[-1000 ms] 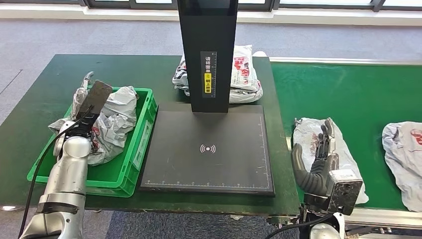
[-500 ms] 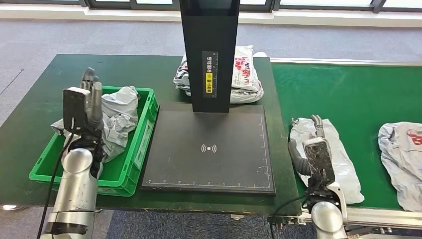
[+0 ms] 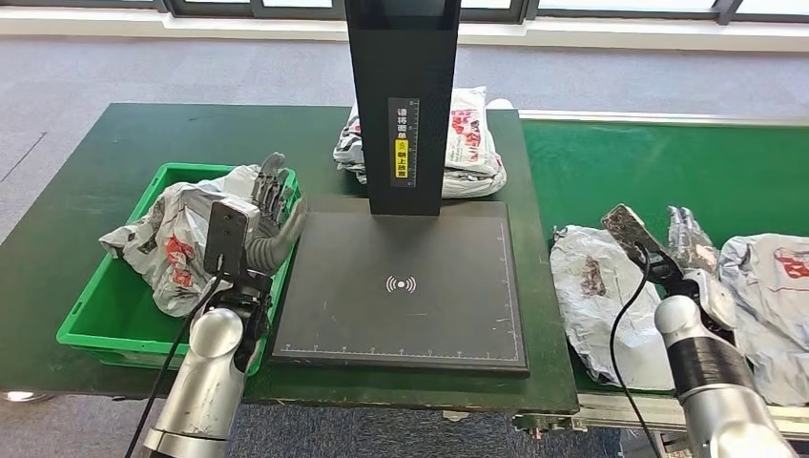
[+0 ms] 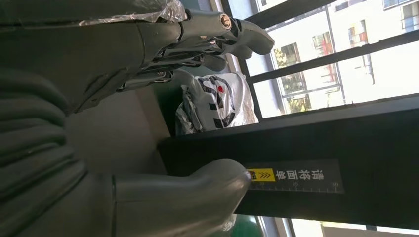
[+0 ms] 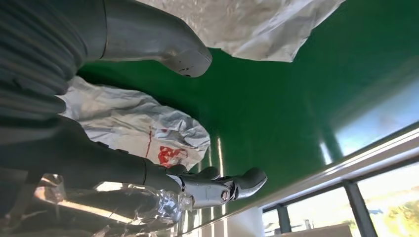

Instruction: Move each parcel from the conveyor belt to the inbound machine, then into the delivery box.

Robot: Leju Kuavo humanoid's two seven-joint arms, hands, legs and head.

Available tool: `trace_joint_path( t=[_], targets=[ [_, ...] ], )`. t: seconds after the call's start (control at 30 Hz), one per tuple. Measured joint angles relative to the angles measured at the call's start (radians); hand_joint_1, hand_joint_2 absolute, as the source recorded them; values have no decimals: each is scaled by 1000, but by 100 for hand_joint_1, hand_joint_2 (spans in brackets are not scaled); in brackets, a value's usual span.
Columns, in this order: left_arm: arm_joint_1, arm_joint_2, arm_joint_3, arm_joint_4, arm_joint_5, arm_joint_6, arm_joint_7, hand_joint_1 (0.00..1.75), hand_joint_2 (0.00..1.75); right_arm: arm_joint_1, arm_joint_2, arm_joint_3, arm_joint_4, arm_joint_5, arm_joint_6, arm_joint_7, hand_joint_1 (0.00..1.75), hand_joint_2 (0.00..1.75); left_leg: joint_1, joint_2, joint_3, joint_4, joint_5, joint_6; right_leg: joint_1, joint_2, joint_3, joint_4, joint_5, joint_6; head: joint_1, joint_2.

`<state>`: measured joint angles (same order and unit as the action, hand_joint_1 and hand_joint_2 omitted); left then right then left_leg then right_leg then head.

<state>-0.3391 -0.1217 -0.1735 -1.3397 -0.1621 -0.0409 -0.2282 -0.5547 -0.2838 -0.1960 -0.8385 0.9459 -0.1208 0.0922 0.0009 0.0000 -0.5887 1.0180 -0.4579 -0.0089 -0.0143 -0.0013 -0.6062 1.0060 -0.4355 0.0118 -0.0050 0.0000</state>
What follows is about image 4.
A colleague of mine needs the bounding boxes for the white parcel bag black stripes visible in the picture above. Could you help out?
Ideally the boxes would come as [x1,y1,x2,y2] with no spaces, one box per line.
[175,72,259,136]

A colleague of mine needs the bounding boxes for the green conveyor belt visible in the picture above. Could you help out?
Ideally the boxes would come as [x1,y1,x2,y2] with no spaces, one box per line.
[229,214,262,237]

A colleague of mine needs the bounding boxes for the black inbound scanner machine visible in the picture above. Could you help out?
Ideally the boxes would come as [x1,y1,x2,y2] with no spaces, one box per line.
[157,96,419,230]

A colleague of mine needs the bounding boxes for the black yellow ruler sticker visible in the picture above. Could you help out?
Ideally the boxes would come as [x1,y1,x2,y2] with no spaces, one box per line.
[245,159,345,194]

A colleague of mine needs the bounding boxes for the dark window frame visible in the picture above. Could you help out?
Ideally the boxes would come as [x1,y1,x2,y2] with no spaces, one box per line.
[209,0,419,237]

